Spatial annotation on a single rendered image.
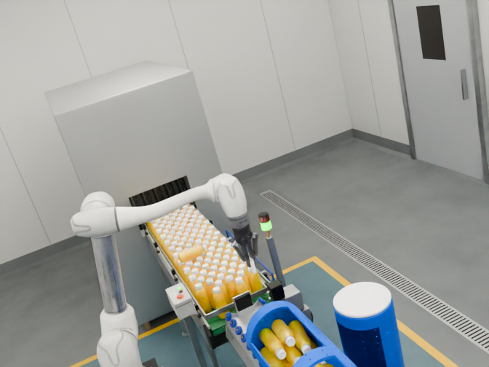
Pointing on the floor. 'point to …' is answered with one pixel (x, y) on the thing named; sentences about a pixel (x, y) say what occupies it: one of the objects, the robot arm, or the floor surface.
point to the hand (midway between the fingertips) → (252, 266)
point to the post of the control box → (195, 341)
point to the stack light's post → (275, 260)
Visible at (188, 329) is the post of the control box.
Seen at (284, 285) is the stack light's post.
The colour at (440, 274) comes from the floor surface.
